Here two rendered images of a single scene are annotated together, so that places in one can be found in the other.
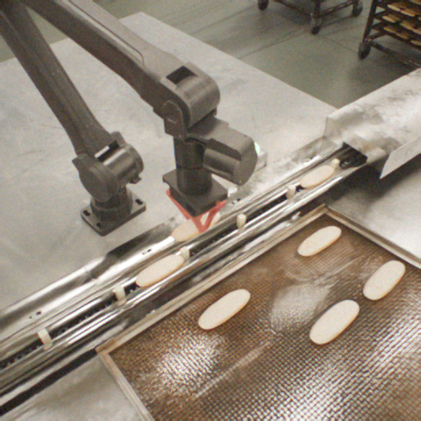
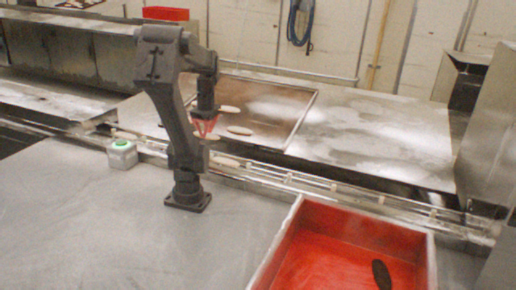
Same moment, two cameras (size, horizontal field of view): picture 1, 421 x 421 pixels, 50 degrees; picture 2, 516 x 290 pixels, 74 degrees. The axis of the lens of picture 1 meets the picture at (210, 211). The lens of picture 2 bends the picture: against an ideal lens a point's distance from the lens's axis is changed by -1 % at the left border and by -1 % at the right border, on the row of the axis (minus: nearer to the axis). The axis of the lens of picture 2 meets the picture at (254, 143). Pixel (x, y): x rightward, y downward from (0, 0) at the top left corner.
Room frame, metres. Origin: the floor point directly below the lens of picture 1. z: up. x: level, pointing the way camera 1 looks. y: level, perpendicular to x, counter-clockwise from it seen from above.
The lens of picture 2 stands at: (0.95, 1.00, 1.42)
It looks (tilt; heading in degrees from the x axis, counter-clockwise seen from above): 26 degrees down; 238
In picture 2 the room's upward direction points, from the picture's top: 4 degrees clockwise
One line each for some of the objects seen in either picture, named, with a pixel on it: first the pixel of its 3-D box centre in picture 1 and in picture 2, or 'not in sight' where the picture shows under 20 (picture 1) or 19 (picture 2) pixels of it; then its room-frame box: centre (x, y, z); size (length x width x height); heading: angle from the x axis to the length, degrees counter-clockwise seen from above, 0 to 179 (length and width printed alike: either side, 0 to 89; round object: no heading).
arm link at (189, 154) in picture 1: (195, 145); (205, 83); (0.54, 0.02, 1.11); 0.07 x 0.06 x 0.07; 54
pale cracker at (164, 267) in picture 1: (159, 269); (226, 161); (0.49, 0.09, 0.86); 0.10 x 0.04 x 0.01; 128
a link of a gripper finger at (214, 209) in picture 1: (198, 208); (206, 122); (0.53, 0.02, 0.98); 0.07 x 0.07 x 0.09; 38
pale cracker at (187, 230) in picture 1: (196, 224); (205, 134); (0.54, 0.02, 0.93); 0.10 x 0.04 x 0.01; 128
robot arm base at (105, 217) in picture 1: (111, 199); (188, 189); (0.67, 0.21, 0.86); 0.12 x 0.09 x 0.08; 134
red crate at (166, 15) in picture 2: not in sight; (166, 13); (-0.47, -3.65, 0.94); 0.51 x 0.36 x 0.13; 132
